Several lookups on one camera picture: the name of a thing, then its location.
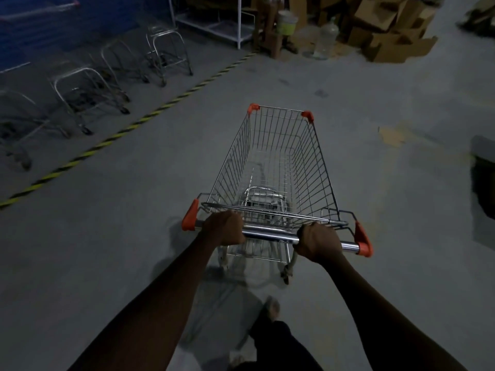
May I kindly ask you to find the person's left hand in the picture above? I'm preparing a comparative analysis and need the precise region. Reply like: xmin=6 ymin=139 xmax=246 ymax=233
xmin=201 ymin=210 xmax=246 ymax=247

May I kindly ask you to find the person's right hand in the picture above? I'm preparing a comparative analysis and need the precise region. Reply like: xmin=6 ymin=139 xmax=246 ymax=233
xmin=292 ymin=222 xmax=345 ymax=265

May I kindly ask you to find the silver wire shopping cart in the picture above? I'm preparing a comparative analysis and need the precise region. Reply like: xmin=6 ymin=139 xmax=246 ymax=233
xmin=47 ymin=60 xmax=131 ymax=137
xmin=0 ymin=0 xmax=80 ymax=173
xmin=181 ymin=103 xmax=374 ymax=285
xmin=100 ymin=37 xmax=151 ymax=104
xmin=143 ymin=19 xmax=194 ymax=88

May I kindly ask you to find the person's left forearm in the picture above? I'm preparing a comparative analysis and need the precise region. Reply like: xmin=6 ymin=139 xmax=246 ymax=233
xmin=69 ymin=231 xmax=217 ymax=371

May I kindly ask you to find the person's right forearm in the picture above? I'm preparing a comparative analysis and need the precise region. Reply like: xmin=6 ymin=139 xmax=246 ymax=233
xmin=321 ymin=250 xmax=469 ymax=371

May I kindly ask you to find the person's right foot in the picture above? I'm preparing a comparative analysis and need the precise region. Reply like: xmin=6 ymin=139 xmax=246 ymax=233
xmin=262 ymin=296 xmax=282 ymax=321

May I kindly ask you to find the person's dark clothing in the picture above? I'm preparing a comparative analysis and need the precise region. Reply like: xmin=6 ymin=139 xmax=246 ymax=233
xmin=232 ymin=312 xmax=324 ymax=371

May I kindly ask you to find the small brown cardboard scrap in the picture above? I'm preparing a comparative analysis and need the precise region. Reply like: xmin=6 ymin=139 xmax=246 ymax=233
xmin=378 ymin=126 xmax=407 ymax=146

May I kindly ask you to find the white metal rack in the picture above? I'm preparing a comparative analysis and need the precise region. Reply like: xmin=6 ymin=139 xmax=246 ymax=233
xmin=168 ymin=0 xmax=258 ymax=50

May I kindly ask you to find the large clear water jug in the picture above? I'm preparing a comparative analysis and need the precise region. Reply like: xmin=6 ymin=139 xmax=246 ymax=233
xmin=312 ymin=17 xmax=341 ymax=61

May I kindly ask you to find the white green plastic bucket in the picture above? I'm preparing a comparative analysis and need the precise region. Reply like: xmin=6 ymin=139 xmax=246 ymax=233
xmin=276 ymin=10 xmax=299 ymax=36

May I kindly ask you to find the blue roller shutter door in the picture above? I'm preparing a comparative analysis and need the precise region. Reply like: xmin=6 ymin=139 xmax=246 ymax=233
xmin=0 ymin=0 xmax=171 ymax=72

